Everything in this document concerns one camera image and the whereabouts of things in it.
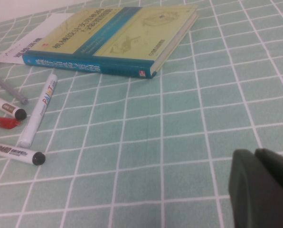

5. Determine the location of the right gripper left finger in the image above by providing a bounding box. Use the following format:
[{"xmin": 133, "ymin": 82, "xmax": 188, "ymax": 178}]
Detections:
[{"xmin": 228, "ymin": 149, "xmax": 283, "ymax": 228}]

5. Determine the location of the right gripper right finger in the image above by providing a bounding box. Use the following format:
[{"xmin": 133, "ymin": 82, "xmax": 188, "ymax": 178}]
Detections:
[{"xmin": 255, "ymin": 147, "xmax": 283, "ymax": 190}]

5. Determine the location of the red gel pen with clip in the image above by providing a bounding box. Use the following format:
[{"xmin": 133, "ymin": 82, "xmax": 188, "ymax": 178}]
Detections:
[{"xmin": 0, "ymin": 116, "xmax": 21, "ymax": 130}]

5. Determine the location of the grey slim pen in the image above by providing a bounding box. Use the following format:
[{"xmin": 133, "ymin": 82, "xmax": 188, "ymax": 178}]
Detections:
[{"xmin": 0, "ymin": 74, "xmax": 29, "ymax": 105}]

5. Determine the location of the yellow and teal hardcover book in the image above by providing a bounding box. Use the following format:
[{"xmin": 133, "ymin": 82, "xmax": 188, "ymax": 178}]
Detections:
[{"xmin": 22, "ymin": 5, "xmax": 199, "ymax": 80}]

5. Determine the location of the white paint marker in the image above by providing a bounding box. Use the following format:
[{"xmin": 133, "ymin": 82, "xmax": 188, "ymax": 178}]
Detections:
[{"xmin": 17, "ymin": 74, "xmax": 58, "ymax": 148}]

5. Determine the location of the whiteboard marker with bold print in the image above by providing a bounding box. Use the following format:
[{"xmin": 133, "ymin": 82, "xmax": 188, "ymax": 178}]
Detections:
[{"xmin": 0, "ymin": 141, "xmax": 47, "ymax": 166}]

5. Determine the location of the whiteboard marker with brown label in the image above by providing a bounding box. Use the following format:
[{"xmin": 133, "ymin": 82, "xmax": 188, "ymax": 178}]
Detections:
[{"xmin": 0, "ymin": 94, "xmax": 28, "ymax": 120}]

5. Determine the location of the white booklet with black print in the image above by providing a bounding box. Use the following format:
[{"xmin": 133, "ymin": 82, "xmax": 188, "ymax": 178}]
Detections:
[{"xmin": 0, "ymin": 13, "xmax": 75, "ymax": 65}]

